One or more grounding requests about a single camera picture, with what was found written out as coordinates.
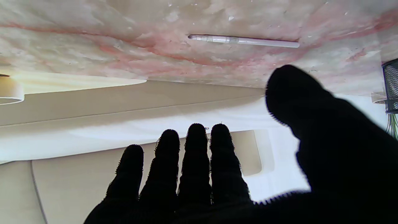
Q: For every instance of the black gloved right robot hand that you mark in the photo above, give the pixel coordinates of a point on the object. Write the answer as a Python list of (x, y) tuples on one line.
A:
[(342, 155)]

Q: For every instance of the white straw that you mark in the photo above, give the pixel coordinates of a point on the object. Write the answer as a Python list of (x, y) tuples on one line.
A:
[(248, 40)]

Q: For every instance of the black mesh holder cup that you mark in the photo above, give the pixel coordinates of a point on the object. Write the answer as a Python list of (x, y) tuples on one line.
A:
[(391, 87)]

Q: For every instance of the large-leaf green plant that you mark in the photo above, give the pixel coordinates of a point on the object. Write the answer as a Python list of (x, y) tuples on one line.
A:
[(392, 124)]

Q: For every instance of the pale plant pot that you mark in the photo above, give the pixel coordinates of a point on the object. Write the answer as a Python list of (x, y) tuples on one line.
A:
[(378, 98)]

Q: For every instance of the light wooden coffee table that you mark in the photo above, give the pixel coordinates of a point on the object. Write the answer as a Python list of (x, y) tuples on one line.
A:
[(77, 82)]

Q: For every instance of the beige sofa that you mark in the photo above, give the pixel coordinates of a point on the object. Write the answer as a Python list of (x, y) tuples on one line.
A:
[(62, 186)]

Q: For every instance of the wooden bowl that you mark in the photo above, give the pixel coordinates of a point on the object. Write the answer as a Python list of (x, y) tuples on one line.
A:
[(11, 90)]

